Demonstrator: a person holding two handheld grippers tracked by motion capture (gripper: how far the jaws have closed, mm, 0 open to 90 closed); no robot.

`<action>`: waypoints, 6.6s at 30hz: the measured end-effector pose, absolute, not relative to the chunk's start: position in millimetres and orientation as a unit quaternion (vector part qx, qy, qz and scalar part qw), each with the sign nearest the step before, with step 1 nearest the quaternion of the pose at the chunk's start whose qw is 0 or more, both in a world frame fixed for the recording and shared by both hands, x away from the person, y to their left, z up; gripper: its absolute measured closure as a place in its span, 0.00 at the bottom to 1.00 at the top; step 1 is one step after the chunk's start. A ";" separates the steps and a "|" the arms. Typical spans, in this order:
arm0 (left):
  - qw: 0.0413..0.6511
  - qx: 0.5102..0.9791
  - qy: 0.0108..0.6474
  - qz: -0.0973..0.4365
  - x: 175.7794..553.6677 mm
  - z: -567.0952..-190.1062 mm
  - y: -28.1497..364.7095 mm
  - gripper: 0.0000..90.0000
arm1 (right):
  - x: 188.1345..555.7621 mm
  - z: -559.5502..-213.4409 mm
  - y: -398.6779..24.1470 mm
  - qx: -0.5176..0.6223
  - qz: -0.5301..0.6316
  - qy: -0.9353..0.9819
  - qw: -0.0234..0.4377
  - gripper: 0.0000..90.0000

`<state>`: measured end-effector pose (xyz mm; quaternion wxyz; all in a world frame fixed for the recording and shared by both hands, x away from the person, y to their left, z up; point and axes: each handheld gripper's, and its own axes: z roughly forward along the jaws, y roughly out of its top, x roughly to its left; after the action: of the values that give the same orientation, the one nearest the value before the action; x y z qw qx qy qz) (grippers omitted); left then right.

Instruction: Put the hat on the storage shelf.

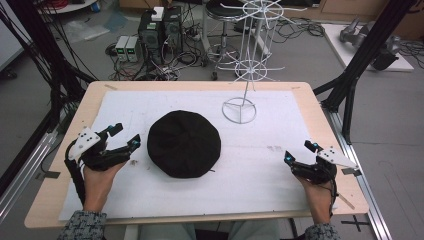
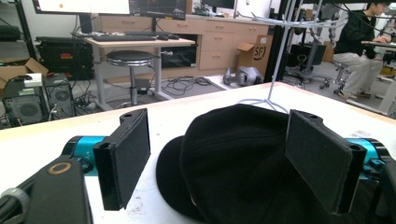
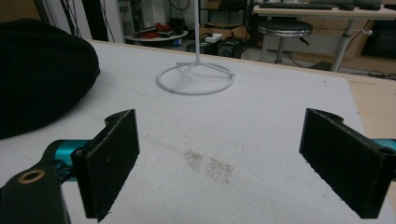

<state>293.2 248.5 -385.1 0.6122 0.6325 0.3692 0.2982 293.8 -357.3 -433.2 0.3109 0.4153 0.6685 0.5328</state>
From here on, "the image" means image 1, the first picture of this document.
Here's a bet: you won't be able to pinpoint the white round table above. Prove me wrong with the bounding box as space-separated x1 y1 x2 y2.
37 0 98 15

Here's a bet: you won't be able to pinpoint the black metal frame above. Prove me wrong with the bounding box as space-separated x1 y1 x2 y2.
312 0 419 145
0 0 98 198

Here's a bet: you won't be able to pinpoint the black computer tower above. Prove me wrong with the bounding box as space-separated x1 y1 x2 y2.
137 9 165 66
162 5 185 57

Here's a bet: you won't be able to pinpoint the black floor cables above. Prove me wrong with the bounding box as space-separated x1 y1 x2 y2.
275 15 327 45

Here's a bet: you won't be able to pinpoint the aluminium rail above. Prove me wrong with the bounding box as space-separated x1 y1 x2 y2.
0 130 60 224
320 105 394 240

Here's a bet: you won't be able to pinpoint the person's right hand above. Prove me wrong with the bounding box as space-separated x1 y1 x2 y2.
294 174 335 225

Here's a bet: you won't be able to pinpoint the grey power supply unit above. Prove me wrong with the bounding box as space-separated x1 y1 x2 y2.
125 35 142 63
114 35 130 63

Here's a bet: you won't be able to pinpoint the white foam mat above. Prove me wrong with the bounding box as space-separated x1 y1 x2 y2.
58 90 338 223

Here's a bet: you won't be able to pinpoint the grey tape piece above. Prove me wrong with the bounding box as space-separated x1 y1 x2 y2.
341 167 363 177

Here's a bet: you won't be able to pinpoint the black tape cross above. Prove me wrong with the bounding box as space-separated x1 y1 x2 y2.
340 214 371 233

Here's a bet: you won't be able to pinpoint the person's light pants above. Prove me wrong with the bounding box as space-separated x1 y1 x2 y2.
137 220 282 240

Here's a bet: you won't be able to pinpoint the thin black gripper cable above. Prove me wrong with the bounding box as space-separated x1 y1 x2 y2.
328 178 339 219

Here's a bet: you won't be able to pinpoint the white wire display rack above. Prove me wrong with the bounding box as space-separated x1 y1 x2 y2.
216 0 308 125

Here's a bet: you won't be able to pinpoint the tangle of floor cables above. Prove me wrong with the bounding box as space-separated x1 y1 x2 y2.
104 29 214 82

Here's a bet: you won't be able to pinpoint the black tape piece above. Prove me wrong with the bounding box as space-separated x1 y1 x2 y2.
35 170 62 182

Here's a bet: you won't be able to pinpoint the white box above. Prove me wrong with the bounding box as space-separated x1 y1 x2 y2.
151 6 165 22

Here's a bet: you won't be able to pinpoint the clear plastic sheet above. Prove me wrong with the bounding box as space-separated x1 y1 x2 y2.
62 19 112 43

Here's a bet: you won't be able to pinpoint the black beret hat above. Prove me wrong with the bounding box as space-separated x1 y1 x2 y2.
146 109 223 179

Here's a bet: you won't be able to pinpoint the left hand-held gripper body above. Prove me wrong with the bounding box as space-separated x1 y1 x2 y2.
67 126 118 173

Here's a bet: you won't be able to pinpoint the person's left hand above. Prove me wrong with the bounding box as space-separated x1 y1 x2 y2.
82 160 128 213

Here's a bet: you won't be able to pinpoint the white floor platform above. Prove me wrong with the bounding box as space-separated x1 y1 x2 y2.
320 22 415 73

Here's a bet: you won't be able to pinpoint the black sleeved gripper cable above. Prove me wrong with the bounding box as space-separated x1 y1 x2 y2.
63 139 88 206

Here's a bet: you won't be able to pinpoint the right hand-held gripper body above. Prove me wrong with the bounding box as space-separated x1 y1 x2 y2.
291 145 359 185

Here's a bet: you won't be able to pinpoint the black round stool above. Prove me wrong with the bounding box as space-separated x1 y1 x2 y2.
203 0 249 82

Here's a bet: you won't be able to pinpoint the wooden table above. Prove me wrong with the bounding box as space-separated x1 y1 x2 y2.
23 80 371 230

